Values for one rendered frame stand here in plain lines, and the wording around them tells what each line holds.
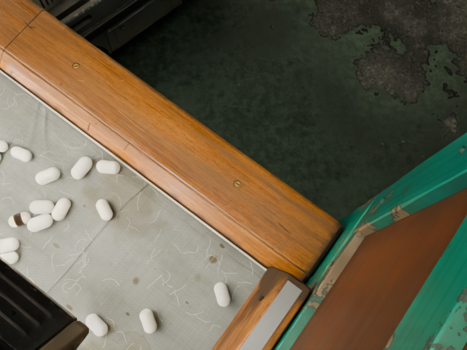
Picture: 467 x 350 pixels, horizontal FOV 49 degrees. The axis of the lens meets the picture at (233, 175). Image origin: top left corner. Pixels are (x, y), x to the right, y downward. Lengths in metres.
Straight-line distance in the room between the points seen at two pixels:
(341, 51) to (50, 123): 1.14
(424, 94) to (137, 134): 1.18
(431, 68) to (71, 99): 1.28
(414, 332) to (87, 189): 0.61
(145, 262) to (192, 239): 0.08
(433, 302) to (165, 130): 0.58
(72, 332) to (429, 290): 0.28
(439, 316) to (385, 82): 1.51
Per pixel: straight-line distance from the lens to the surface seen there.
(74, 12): 1.42
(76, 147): 0.83
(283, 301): 0.65
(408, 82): 1.79
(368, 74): 1.76
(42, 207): 0.80
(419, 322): 0.29
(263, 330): 0.65
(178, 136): 0.79
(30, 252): 0.82
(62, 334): 0.45
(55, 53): 0.88
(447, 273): 0.30
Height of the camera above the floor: 1.51
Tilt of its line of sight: 75 degrees down
